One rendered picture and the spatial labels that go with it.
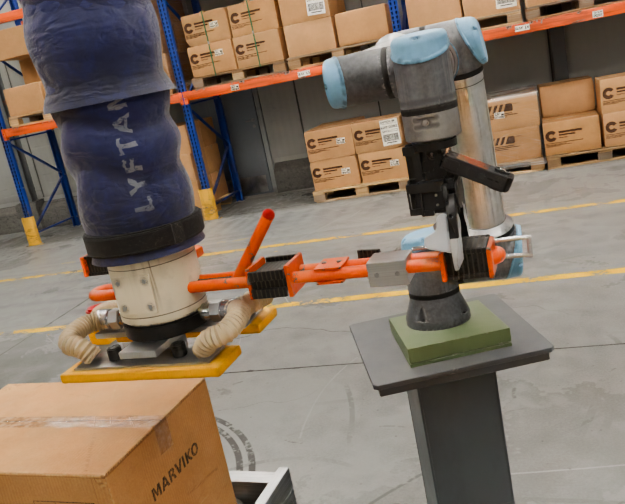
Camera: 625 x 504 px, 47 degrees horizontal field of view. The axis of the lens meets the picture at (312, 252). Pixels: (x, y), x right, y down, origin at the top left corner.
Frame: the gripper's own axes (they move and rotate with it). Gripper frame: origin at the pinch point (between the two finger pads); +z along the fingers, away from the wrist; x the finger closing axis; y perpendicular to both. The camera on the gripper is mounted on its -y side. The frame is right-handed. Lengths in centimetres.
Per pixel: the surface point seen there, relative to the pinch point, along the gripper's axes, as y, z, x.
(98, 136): 57, -31, 11
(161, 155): 49, -25, 5
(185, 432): 67, 36, -6
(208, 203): 421, 103, -675
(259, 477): 67, 64, -31
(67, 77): 59, -41, 12
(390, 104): 208, 33, -833
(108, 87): 53, -38, 10
